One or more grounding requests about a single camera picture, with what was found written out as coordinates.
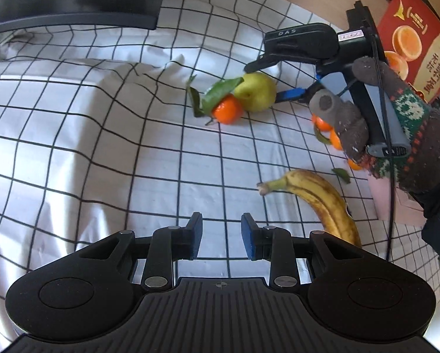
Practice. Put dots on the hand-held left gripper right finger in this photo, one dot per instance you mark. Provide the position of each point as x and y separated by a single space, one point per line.
247 238

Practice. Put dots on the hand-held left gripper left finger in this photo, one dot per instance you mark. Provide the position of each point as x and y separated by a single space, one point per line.
196 236

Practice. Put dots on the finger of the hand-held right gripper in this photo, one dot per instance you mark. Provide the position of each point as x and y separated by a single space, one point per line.
289 95
258 64

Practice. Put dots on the small green pear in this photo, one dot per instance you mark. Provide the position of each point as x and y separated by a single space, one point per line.
258 90

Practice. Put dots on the mandarin with long leaves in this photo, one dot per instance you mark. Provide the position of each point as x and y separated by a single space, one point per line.
227 112

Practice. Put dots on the pink cardboard box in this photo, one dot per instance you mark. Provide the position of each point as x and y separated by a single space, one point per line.
385 200

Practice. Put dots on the person's right hand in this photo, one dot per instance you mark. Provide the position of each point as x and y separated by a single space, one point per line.
425 143

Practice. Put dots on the mandarin orange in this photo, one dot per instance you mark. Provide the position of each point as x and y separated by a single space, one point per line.
336 140
321 124
355 164

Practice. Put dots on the brown spotted banana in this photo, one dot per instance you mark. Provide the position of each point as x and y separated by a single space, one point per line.
326 206

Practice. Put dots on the red printed food bag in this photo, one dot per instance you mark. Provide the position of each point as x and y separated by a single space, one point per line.
414 36

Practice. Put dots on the white black checked cloth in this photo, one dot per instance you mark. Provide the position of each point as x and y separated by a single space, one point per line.
95 136

